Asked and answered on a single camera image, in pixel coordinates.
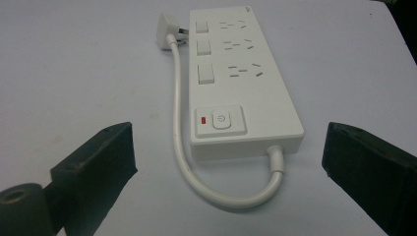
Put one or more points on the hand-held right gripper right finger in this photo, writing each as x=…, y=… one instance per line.
x=370, y=170

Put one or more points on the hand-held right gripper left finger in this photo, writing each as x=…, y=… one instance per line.
x=95, y=170

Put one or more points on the white power strip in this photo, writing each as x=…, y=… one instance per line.
x=242, y=91

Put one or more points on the white power plug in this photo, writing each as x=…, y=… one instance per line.
x=168, y=28

